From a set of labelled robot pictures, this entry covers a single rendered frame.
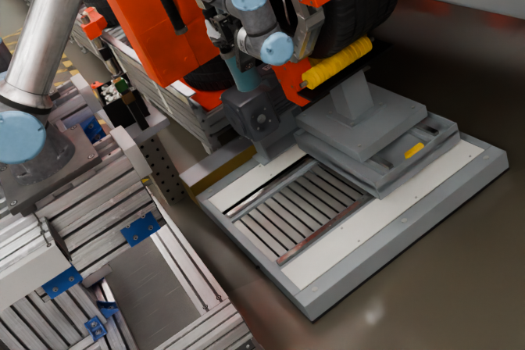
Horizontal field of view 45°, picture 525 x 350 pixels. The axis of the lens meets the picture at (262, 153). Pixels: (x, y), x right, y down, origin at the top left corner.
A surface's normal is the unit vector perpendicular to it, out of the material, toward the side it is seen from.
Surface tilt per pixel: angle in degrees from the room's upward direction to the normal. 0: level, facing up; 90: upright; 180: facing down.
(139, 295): 0
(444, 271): 0
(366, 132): 0
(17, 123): 95
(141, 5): 90
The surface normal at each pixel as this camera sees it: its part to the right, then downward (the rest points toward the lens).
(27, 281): 0.45, 0.37
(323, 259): -0.36, -0.76
